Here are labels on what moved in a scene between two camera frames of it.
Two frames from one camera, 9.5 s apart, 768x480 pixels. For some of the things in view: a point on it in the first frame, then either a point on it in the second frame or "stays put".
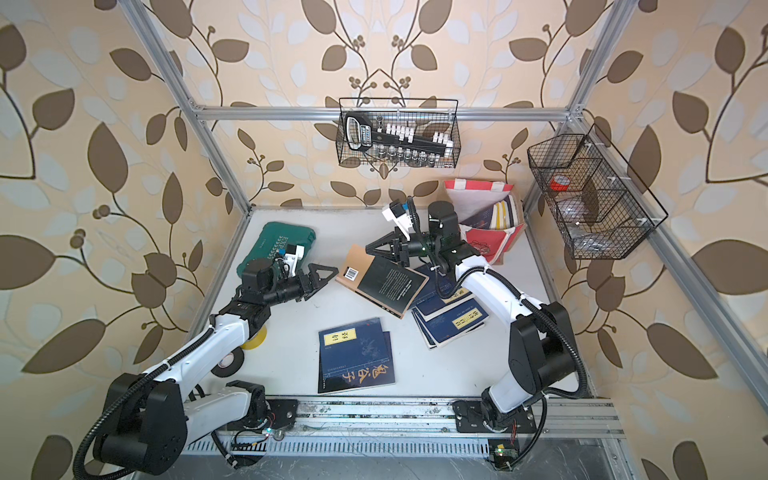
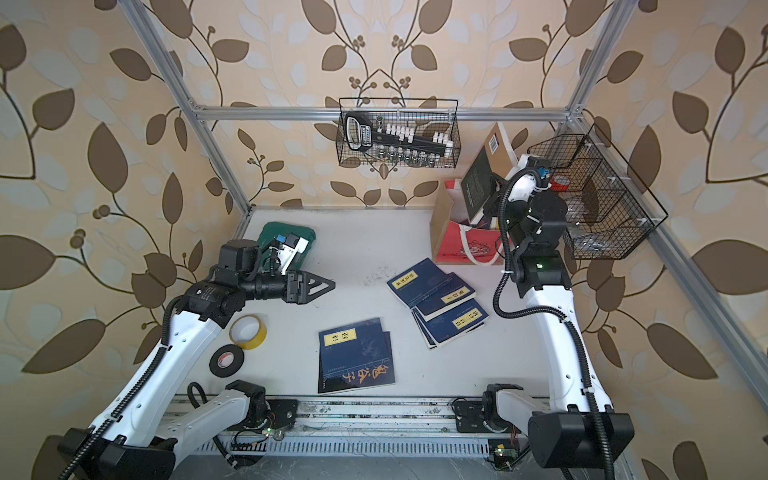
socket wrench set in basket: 395,142 stays put
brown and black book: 385,283 → 496,157
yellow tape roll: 256,340 stays put
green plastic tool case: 273,238 stays put
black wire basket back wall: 437,115 stays put
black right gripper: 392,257 → 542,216
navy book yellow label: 430,300 → 417,282
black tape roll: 235,366 stays put
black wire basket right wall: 600,202 stays put
